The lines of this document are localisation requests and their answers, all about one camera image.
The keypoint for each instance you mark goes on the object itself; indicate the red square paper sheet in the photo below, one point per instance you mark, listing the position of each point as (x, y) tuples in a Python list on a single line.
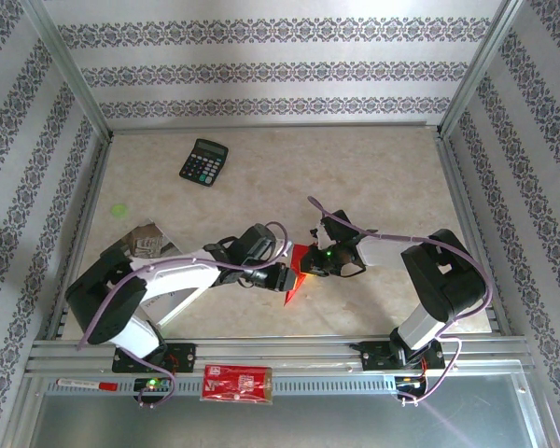
[(299, 256)]

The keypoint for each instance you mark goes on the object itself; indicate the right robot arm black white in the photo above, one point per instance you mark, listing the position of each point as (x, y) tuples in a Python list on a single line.
[(443, 284)]

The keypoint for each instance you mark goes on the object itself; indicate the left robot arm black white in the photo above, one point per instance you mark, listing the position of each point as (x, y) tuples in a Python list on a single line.
[(107, 303)]

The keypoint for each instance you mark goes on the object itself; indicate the grey metal sheet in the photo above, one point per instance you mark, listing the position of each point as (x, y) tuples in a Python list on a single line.
[(284, 424)]

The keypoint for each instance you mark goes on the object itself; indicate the red packet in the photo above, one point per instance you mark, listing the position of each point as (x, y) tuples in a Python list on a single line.
[(235, 383)]

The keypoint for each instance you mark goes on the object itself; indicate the white book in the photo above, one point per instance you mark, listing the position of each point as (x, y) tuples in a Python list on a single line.
[(144, 240)]

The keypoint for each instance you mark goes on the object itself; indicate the black calculator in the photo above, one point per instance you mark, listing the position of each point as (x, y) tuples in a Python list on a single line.
[(204, 161)]

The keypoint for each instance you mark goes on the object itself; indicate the small circuit board green light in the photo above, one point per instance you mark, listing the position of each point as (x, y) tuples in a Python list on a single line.
[(153, 383)]

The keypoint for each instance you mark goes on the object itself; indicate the green round sticker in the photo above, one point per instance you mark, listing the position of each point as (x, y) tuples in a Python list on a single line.
[(119, 210)]

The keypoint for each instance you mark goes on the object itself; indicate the white red marker pen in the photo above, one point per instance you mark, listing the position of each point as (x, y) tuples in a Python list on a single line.
[(86, 384)]

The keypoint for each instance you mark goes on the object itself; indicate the long aluminium mounting rail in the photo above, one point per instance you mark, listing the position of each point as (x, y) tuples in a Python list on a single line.
[(284, 352)]

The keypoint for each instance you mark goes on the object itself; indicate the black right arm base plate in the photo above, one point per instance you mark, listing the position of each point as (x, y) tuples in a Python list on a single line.
[(373, 357)]

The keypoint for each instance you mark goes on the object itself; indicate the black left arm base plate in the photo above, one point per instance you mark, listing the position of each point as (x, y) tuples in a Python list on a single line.
[(184, 357)]

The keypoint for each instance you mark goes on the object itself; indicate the aluminium side rail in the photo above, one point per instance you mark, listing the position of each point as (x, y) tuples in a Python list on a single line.
[(84, 224), (470, 224)]

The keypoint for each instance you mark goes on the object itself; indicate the thin aluminium wall rail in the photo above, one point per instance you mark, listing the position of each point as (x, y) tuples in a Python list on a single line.
[(270, 127)]

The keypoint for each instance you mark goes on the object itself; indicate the aluminium upright post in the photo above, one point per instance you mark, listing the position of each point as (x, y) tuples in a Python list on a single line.
[(70, 65), (480, 60)]

